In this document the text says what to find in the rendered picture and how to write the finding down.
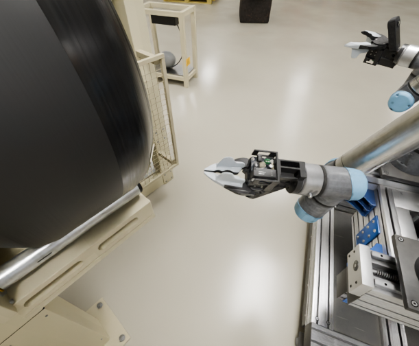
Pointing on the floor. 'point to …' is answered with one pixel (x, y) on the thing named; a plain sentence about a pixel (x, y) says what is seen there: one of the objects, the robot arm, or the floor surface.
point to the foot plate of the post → (109, 323)
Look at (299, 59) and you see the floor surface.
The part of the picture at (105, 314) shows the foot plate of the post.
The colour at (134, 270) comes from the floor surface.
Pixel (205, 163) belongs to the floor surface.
